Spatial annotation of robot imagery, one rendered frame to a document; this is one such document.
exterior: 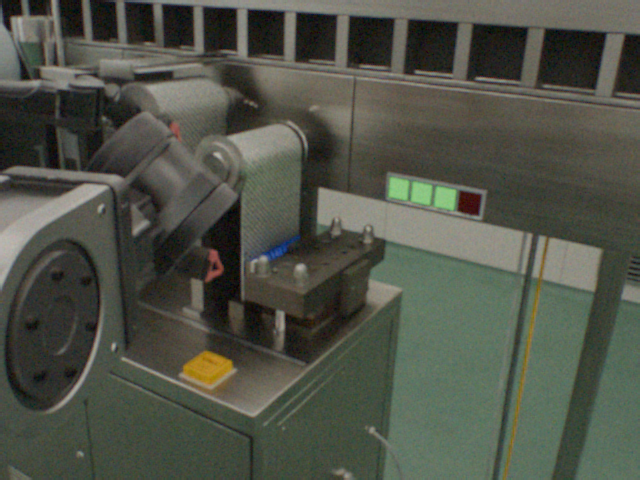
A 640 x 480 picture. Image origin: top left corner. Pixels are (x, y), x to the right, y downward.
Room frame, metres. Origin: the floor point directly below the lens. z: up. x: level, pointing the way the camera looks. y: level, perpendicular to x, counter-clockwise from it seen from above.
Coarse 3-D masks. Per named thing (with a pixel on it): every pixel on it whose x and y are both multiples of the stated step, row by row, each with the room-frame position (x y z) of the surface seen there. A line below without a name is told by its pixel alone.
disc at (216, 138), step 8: (208, 136) 1.37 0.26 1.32; (216, 136) 1.36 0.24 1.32; (224, 136) 1.35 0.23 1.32; (200, 144) 1.38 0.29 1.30; (224, 144) 1.35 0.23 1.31; (232, 144) 1.34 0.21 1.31; (240, 152) 1.33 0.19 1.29; (240, 160) 1.33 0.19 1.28; (240, 168) 1.33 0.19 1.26; (240, 176) 1.33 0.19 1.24; (240, 184) 1.33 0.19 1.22; (240, 192) 1.33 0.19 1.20
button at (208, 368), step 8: (208, 352) 1.11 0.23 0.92; (192, 360) 1.08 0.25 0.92; (200, 360) 1.08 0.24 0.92; (208, 360) 1.08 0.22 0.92; (216, 360) 1.08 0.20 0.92; (224, 360) 1.09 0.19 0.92; (184, 368) 1.06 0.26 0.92; (192, 368) 1.05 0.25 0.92; (200, 368) 1.05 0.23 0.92; (208, 368) 1.05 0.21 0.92; (216, 368) 1.06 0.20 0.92; (224, 368) 1.06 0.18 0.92; (192, 376) 1.05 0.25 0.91; (200, 376) 1.04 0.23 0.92; (208, 376) 1.03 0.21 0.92; (216, 376) 1.04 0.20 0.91; (208, 384) 1.03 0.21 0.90
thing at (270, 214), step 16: (288, 176) 1.49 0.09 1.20; (256, 192) 1.37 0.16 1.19; (272, 192) 1.43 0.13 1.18; (288, 192) 1.49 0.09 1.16; (256, 208) 1.37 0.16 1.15; (272, 208) 1.43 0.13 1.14; (288, 208) 1.49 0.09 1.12; (256, 224) 1.37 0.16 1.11; (272, 224) 1.43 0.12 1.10; (288, 224) 1.49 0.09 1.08; (256, 240) 1.37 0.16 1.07; (272, 240) 1.43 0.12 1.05
